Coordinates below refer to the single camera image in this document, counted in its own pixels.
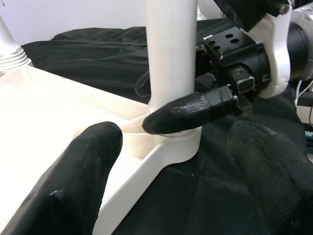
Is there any black table cloth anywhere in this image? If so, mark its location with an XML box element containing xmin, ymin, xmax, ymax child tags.
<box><xmin>21</xmin><ymin>18</ymin><xmax>313</xmax><ymax>235</ymax></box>

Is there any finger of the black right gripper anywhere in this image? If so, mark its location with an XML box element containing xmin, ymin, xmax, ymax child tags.
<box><xmin>135</xmin><ymin>70</ymin><xmax>152</xmax><ymax>97</ymax></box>
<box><xmin>141</xmin><ymin>85</ymin><xmax>240</xmax><ymax>136</ymax></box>

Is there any white plastic children table top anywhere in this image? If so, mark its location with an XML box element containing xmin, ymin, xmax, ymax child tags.
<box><xmin>0</xmin><ymin>65</ymin><xmax>202</xmax><ymax>235</ymax></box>

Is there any white plastic table leg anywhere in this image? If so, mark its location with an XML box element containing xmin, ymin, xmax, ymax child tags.
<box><xmin>146</xmin><ymin>0</ymin><xmax>202</xmax><ymax>138</ymax></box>
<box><xmin>0</xmin><ymin>14</ymin><xmax>29</xmax><ymax>71</ymax></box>

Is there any white floor cable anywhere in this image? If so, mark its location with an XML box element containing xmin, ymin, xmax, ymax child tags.
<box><xmin>294</xmin><ymin>78</ymin><xmax>313</xmax><ymax>104</ymax></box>

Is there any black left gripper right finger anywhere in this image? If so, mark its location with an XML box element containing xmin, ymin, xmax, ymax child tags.
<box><xmin>226</xmin><ymin>121</ymin><xmax>313</xmax><ymax>235</ymax></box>

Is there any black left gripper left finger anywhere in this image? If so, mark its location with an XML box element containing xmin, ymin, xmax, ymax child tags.
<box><xmin>0</xmin><ymin>121</ymin><xmax>123</xmax><ymax>235</ymax></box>

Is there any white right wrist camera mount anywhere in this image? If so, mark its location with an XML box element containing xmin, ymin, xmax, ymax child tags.
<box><xmin>212</xmin><ymin>0</ymin><xmax>293</xmax><ymax>99</ymax></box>

